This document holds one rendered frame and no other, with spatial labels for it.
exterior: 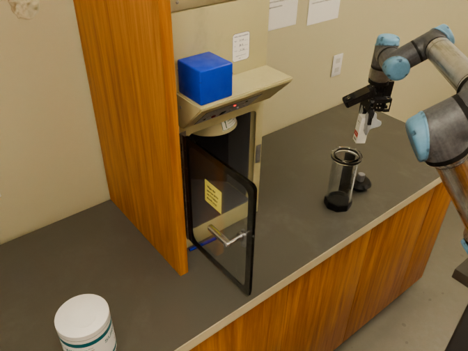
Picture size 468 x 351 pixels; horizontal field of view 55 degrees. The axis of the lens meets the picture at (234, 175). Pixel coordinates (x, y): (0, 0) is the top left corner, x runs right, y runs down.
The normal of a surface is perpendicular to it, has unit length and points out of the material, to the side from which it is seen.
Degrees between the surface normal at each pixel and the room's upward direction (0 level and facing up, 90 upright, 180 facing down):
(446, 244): 0
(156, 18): 90
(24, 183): 90
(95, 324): 0
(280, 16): 90
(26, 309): 0
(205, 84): 90
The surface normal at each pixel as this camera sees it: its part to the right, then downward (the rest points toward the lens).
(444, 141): -0.11, 0.47
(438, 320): 0.01, -0.81
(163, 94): -0.78, 0.36
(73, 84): 0.62, 0.46
